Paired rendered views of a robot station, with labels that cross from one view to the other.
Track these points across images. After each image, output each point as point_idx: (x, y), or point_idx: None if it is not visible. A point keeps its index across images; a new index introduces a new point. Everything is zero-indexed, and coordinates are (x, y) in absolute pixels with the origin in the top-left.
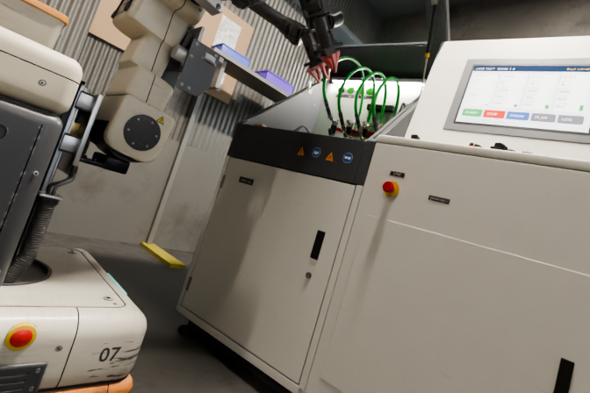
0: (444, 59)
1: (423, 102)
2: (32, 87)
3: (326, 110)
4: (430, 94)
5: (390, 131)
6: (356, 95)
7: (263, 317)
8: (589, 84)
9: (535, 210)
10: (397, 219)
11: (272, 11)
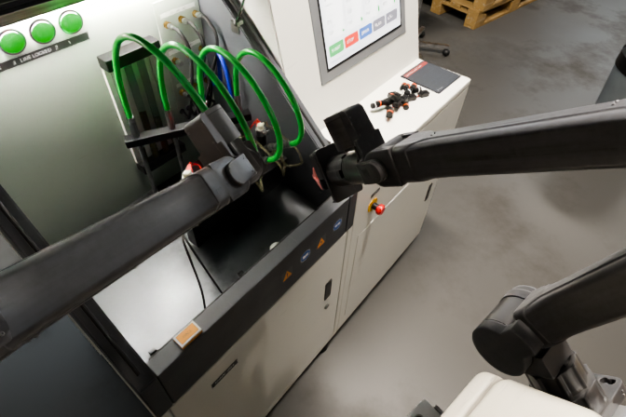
0: None
1: (288, 60)
2: None
3: None
4: (289, 43)
5: None
6: (282, 147)
7: (301, 357)
8: None
9: None
10: (375, 215)
11: (172, 225)
